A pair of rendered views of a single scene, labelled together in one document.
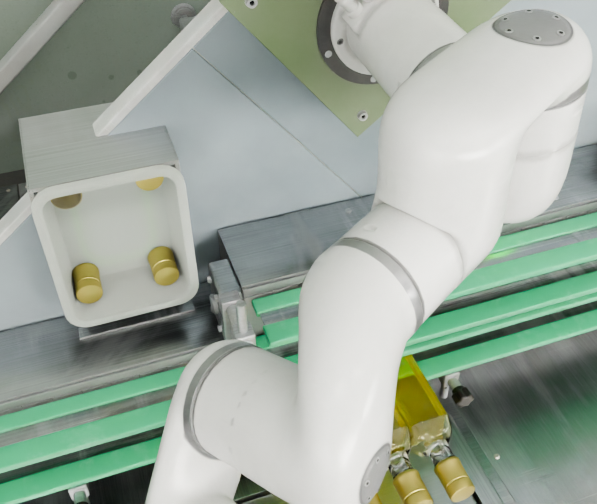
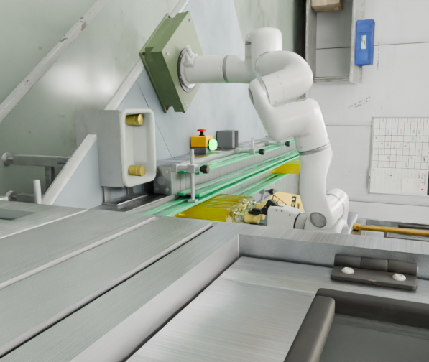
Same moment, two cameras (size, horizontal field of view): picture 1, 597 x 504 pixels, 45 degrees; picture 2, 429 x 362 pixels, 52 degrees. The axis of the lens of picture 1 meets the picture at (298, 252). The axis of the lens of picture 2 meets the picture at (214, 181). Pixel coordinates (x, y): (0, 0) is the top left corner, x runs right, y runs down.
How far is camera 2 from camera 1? 121 cm
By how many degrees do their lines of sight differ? 53
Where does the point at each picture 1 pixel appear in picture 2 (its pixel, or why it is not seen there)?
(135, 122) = (123, 105)
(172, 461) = (266, 98)
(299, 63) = (174, 79)
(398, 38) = (210, 58)
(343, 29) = (183, 68)
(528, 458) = not seen: hidden behind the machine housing
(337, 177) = (167, 146)
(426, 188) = (274, 41)
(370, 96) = (187, 97)
